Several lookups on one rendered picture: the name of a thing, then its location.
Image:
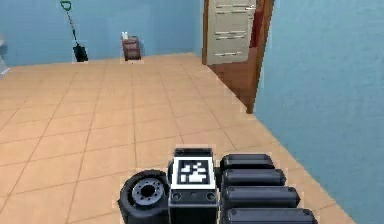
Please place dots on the white bottle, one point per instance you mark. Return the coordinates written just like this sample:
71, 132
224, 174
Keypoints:
124, 35

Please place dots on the dark red bin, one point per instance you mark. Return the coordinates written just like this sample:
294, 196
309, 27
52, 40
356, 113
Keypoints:
131, 48

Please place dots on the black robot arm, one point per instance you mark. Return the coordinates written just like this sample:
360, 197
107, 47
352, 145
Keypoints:
253, 196

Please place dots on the brown room door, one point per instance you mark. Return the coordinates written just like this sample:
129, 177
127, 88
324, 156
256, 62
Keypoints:
248, 66

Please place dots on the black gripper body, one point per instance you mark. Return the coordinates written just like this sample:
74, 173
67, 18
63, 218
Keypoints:
143, 196

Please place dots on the cream chest of drawers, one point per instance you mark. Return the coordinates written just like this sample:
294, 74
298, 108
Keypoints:
230, 33

